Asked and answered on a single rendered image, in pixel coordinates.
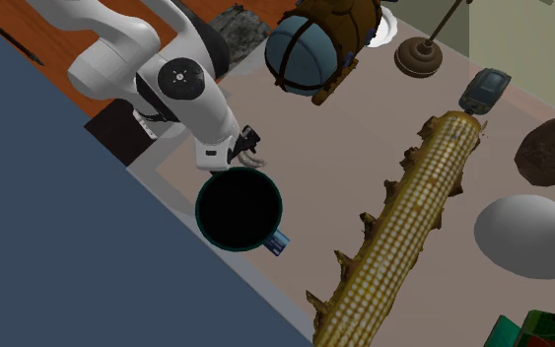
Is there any brown round base with rod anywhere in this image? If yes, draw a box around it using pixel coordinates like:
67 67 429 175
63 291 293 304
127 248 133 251
393 0 471 80

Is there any blue ball in brown frame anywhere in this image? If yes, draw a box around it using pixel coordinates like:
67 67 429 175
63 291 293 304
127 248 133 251
264 0 383 107

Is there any dark grey mottled block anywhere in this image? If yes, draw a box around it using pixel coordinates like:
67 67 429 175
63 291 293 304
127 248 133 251
208 3 272 67

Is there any white plate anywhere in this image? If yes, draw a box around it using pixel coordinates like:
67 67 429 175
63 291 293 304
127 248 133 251
367 5 399 48

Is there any dark mug with blue handle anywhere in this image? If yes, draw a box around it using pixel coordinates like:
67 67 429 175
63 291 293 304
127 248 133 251
194 166 292 258

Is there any thin black rod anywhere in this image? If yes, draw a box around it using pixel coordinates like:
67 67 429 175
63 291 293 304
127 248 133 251
0 1 45 67

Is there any grey-blue handheld device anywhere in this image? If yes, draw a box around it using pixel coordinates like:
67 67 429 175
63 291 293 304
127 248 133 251
458 67 513 116

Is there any grey egg-shaped vase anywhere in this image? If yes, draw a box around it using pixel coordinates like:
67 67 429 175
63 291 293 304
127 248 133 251
473 193 555 281

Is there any yellow corn cob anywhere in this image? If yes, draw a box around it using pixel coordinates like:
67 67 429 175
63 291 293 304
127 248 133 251
305 109 489 347

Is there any green box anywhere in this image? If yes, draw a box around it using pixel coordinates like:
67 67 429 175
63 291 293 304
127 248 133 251
483 310 555 347

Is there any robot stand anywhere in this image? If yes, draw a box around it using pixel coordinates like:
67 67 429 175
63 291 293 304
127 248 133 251
83 98 164 168

